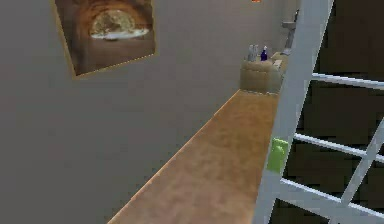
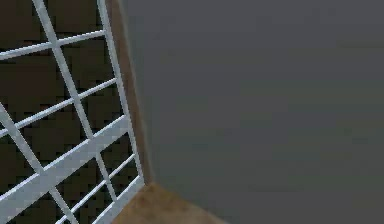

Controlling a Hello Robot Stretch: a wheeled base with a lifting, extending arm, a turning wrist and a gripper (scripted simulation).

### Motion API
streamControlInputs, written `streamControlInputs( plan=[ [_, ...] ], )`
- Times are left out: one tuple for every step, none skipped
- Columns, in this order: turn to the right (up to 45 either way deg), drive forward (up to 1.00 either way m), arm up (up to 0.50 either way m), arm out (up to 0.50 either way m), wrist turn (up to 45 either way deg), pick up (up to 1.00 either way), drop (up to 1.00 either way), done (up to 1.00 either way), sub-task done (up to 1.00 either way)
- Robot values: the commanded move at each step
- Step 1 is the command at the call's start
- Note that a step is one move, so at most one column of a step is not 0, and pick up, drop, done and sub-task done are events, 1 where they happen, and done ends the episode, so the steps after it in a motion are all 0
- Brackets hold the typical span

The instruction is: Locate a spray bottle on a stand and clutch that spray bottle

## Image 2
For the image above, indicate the white framed window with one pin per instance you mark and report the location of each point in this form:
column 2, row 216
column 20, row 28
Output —
column 70, row 156

